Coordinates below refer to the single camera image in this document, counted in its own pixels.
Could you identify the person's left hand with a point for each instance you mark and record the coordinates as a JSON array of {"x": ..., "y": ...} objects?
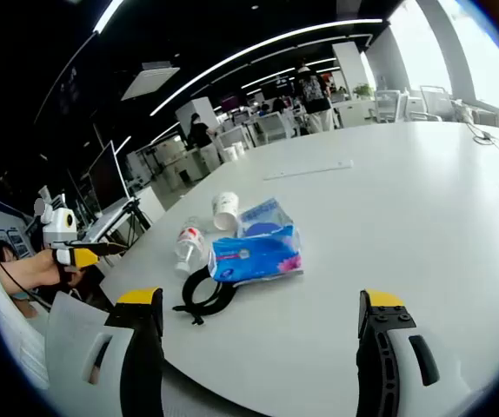
[{"x": 45, "y": 269}]

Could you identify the white table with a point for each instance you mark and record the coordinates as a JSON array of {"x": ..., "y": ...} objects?
[{"x": 362, "y": 226}]

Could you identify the flat white strip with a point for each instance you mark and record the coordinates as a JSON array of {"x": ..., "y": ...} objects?
[{"x": 310, "y": 169}]

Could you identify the white office chair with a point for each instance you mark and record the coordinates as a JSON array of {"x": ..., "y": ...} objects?
[
  {"x": 388, "y": 106},
  {"x": 434, "y": 102},
  {"x": 273, "y": 126}
]

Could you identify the green potted plant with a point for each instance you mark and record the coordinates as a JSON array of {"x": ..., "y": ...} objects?
[{"x": 363, "y": 91}]

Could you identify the plain white cup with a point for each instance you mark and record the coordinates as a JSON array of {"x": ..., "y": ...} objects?
[
  {"x": 239, "y": 148},
  {"x": 230, "y": 154}
]

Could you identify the black tripod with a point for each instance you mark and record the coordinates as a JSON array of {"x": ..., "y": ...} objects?
[{"x": 133, "y": 217}]

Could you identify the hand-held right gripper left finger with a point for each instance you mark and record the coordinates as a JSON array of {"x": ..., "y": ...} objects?
[{"x": 141, "y": 347}]

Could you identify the white ceiling air conditioner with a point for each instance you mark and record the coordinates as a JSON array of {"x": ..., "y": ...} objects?
[{"x": 149, "y": 80}]

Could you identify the clear plastic water bottle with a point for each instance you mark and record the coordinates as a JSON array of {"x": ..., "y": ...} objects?
[{"x": 188, "y": 243}]

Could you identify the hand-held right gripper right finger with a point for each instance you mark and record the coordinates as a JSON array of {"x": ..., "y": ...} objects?
[{"x": 375, "y": 369}]

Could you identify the dark computer monitor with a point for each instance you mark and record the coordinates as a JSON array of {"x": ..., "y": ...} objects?
[{"x": 106, "y": 178}]

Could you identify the white paper cup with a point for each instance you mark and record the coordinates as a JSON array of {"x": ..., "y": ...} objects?
[{"x": 224, "y": 208}]

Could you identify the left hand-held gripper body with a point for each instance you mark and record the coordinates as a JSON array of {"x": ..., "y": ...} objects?
[{"x": 58, "y": 228}]

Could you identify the long ceiling light strip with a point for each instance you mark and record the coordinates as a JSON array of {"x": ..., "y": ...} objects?
[
  {"x": 267, "y": 43},
  {"x": 107, "y": 16}
]

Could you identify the blue tissue pack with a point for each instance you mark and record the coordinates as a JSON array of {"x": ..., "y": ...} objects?
[{"x": 249, "y": 256}]

